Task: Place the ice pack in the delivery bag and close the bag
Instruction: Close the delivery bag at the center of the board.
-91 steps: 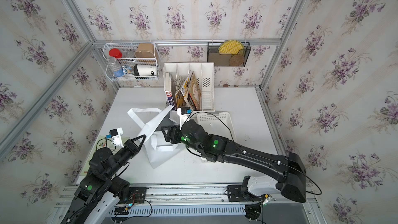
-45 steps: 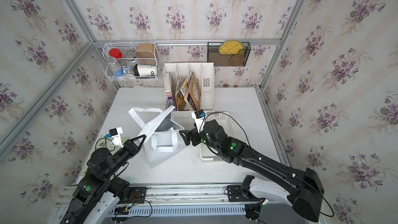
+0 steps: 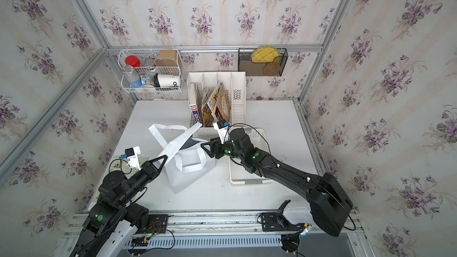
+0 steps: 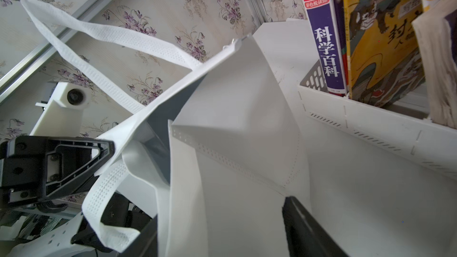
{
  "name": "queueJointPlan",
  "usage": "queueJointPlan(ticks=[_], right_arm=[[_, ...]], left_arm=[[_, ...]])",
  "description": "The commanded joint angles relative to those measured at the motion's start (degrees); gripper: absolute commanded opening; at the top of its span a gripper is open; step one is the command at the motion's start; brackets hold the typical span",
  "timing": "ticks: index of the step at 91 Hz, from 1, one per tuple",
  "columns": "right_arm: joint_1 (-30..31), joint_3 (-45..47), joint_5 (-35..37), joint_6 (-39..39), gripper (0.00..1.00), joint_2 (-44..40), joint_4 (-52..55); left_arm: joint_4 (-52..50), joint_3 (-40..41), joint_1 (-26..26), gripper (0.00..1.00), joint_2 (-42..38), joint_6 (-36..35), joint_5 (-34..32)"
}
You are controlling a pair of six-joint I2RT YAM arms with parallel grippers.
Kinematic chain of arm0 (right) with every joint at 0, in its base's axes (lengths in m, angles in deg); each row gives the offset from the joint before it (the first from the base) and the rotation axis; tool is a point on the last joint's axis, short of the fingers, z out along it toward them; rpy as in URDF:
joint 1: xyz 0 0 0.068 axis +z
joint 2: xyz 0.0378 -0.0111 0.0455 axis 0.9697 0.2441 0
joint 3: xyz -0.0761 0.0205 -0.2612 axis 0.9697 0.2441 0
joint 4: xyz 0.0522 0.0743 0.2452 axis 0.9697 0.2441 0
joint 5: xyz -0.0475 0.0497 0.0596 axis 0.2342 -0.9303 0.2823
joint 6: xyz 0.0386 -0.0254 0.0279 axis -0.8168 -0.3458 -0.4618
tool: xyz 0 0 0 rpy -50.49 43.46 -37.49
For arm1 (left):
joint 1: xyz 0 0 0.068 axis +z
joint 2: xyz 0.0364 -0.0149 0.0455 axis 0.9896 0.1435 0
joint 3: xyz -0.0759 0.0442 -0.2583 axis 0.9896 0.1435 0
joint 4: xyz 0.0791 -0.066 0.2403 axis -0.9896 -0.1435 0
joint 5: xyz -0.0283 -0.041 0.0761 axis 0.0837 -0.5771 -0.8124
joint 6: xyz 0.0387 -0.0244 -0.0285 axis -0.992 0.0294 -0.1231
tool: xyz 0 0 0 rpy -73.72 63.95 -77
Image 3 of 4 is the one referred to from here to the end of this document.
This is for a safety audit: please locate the colourful history book in organizer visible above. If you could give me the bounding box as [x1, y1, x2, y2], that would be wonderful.
[212, 85, 231, 122]

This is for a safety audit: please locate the clear plastic bottle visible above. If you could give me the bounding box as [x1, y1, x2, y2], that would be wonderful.
[123, 65, 142, 89]

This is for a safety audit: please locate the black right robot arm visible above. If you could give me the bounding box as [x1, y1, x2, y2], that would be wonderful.
[201, 128, 353, 237]

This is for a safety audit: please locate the brown woven round coaster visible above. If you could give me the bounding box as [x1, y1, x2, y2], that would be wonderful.
[263, 62, 283, 76]

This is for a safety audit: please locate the white insulated delivery bag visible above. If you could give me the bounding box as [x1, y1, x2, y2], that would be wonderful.
[149, 123, 215, 194]

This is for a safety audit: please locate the white black cup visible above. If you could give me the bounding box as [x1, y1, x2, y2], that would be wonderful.
[153, 73, 180, 88]

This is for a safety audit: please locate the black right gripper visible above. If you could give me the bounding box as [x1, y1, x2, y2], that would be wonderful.
[199, 135, 245, 162]

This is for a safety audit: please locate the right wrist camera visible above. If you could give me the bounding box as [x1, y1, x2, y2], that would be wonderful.
[213, 120, 229, 143]

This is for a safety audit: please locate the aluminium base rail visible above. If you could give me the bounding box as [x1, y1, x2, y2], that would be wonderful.
[53, 208, 361, 251]

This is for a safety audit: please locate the red white thick book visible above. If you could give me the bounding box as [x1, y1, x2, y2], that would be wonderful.
[188, 83, 202, 123]

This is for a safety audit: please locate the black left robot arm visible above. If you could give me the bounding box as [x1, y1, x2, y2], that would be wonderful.
[70, 155, 168, 257]

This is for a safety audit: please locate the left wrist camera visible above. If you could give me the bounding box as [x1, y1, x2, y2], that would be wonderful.
[120, 146, 141, 170]

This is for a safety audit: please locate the red lidded jar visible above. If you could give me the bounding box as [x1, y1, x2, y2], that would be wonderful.
[124, 55, 141, 67]

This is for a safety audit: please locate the black mesh wall basket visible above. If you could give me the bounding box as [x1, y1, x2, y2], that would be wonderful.
[238, 48, 289, 77]

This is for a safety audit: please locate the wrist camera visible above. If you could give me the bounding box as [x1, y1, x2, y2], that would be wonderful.
[120, 146, 141, 170]
[213, 120, 229, 143]

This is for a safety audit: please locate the white wire wall basket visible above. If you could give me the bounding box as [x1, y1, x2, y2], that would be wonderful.
[117, 49, 184, 93]

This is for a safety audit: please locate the white perforated file organizer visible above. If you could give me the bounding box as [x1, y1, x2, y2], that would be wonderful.
[186, 71, 246, 133]

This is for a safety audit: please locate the yellow book in organizer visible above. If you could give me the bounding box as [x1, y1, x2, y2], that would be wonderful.
[201, 81, 223, 127]

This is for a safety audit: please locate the white perforated plastic tray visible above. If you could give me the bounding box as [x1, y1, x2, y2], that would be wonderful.
[228, 128, 276, 186]

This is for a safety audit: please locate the green children's history book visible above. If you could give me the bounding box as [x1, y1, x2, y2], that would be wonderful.
[90, 155, 139, 206]

